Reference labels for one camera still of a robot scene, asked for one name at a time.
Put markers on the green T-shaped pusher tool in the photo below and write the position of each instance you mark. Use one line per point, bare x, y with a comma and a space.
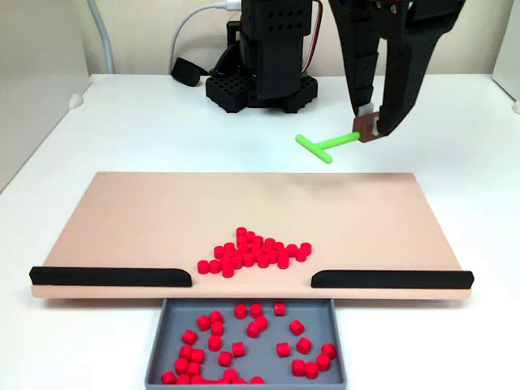
337, 141

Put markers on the grey tray container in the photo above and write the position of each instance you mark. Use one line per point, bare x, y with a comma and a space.
268, 361

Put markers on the small white clip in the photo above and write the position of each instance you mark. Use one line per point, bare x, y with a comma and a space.
75, 100
516, 107

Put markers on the black foam bumper strip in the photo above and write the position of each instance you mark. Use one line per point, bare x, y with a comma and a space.
390, 279
109, 277

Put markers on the pink flat board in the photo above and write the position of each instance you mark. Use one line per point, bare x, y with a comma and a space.
122, 227

